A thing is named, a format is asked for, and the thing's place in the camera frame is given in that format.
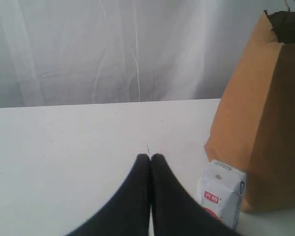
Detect white curtain backdrop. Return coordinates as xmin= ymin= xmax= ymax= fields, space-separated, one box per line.
xmin=0 ymin=0 xmax=295 ymax=108

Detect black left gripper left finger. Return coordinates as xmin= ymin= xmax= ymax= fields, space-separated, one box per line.
xmin=69 ymin=154 xmax=151 ymax=236

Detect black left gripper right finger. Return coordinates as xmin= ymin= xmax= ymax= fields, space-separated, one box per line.
xmin=150 ymin=153 xmax=238 ymax=236

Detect brown paper bag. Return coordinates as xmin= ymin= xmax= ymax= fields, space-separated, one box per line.
xmin=205 ymin=11 xmax=295 ymax=212

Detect small white carton box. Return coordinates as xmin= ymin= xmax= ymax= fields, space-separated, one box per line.
xmin=197 ymin=160 xmax=246 ymax=230

